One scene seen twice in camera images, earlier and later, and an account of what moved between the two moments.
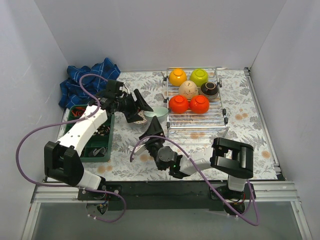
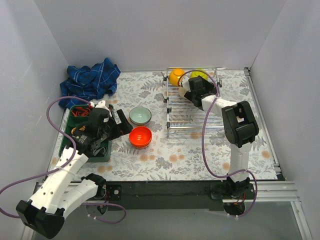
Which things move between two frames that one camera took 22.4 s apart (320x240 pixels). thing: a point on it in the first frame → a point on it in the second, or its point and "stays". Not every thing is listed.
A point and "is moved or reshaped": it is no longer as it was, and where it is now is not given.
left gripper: x=133 y=106 → x=115 y=124
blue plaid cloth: x=71 y=93 stays
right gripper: x=151 y=139 → x=191 y=93
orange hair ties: x=78 y=111 stays
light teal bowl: x=161 y=113 is moved or reshaped
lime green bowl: x=199 y=76 stays
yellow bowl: x=177 y=76 stays
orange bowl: x=178 y=104 → x=140 y=136
